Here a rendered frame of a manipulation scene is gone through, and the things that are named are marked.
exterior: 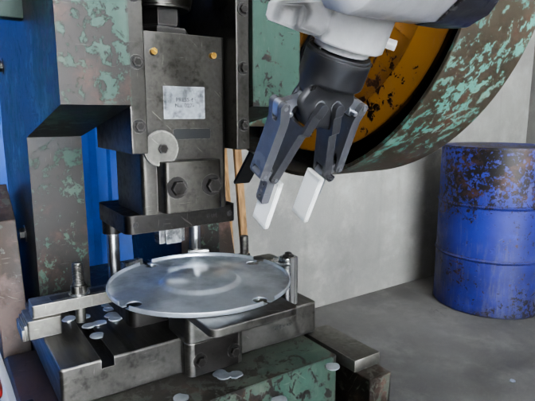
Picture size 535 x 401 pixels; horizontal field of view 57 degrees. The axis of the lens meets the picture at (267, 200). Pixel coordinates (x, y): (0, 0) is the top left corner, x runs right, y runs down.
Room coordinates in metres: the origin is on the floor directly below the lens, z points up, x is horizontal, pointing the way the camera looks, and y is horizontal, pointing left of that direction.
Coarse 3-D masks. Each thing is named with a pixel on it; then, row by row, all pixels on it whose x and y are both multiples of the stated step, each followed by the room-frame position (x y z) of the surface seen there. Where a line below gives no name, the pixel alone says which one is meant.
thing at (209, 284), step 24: (144, 264) 0.85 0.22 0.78; (168, 264) 0.85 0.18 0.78; (192, 264) 0.85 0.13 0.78; (216, 264) 0.85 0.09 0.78; (240, 264) 0.85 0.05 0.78; (264, 264) 0.85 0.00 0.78; (120, 288) 0.73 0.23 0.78; (144, 288) 0.73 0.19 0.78; (168, 288) 0.72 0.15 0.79; (192, 288) 0.71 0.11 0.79; (216, 288) 0.71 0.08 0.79; (240, 288) 0.73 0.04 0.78; (264, 288) 0.73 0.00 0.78; (144, 312) 0.63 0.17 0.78; (168, 312) 0.63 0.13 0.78; (192, 312) 0.63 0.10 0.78; (216, 312) 0.62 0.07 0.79; (240, 312) 0.64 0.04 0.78
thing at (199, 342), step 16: (272, 304) 0.67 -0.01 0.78; (288, 304) 0.67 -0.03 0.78; (176, 320) 0.72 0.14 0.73; (192, 320) 0.63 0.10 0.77; (208, 320) 0.61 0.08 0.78; (224, 320) 0.61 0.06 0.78; (240, 320) 0.61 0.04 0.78; (256, 320) 0.62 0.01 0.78; (272, 320) 0.63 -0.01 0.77; (192, 336) 0.70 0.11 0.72; (208, 336) 0.71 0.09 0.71; (224, 336) 0.72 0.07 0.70; (240, 336) 0.74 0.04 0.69; (192, 352) 0.69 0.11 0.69; (208, 352) 0.71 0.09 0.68; (224, 352) 0.72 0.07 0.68; (240, 352) 0.74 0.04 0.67; (192, 368) 0.69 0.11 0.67; (208, 368) 0.71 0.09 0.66
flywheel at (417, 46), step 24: (408, 24) 0.89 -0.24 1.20; (408, 48) 0.85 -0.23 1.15; (432, 48) 0.81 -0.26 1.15; (384, 72) 0.94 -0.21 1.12; (408, 72) 0.84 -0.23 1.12; (432, 72) 0.82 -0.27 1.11; (360, 96) 0.98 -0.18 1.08; (384, 96) 0.89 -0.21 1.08; (408, 96) 0.84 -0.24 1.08; (384, 120) 0.88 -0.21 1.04; (312, 144) 1.05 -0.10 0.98; (360, 144) 0.97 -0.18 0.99
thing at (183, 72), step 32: (160, 32) 0.78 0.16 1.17; (160, 64) 0.78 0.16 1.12; (192, 64) 0.80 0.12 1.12; (160, 96) 0.77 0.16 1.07; (192, 96) 0.80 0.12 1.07; (160, 128) 0.77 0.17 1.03; (192, 128) 0.80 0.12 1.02; (224, 128) 0.84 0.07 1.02; (128, 160) 0.80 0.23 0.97; (160, 160) 0.76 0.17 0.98; (192, 160) 0.78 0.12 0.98; (224, 160) 0.84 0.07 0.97; (128, 192) 0.81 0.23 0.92; (160, 192) 0.76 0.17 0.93; (192, 192) 0.77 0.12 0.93; (224, 192) 0.84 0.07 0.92
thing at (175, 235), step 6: (180, 228) 0.85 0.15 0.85; (156, 234) 0.85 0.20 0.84; (162, 234) 0.84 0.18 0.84; (168, 234) 0.84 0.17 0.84; (174, 234) 0.85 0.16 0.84; (180, 234) 0.85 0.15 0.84; (156, 240) 0.85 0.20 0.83; (162, 240) 0.84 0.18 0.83; (168, 240) 0.84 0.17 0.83; (174, 240) 0.85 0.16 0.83; (180, 240) 0.85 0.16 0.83
